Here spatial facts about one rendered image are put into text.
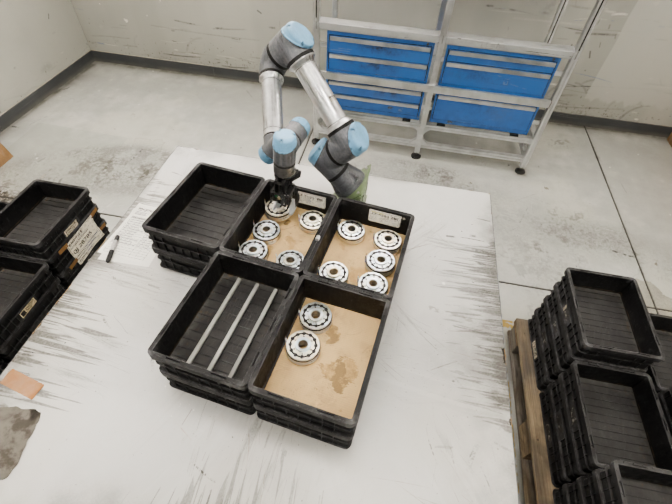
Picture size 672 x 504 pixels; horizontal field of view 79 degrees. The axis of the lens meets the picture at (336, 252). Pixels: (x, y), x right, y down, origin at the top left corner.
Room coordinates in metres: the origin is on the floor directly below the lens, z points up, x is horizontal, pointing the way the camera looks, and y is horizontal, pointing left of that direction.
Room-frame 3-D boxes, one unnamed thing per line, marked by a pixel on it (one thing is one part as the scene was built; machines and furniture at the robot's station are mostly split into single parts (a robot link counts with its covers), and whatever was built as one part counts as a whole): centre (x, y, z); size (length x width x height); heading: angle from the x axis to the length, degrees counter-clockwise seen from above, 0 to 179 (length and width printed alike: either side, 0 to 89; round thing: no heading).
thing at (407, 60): (2.83, -0.20, 0.60); 0.72 x 0.03 x 0.56; 82
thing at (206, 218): (1.10, 0.49, 0.87); 0.40 x 0.30 x 0.11; 165
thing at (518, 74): (2.72, -1.00, 0.60); 0.72 x 0.03 x 0.56; 82
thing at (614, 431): (0.57, -1.10, 0.31); 0.40 x 0.30 x 0.34; 172
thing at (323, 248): (0.95, -0.09, 0.87); 0.40 x 0.30 x 0.11; 165
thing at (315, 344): (0.58, 0.08, 0.86); 0.10 x 0.10 x 0.01
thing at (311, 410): (0.56, 0.02, 0.92); 0.40 x 0.30 x 0.02; 165
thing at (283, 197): (1.11, 0.20, 1.01); 0.09 x 0.08 x 0.12; 165
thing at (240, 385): (0.64, 0.31, 0.92); 0.40 x 0.30 x 0.02; 165
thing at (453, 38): (2.81, -0.60, 0.91); 1.70 x 0.10 x 0.05; 82
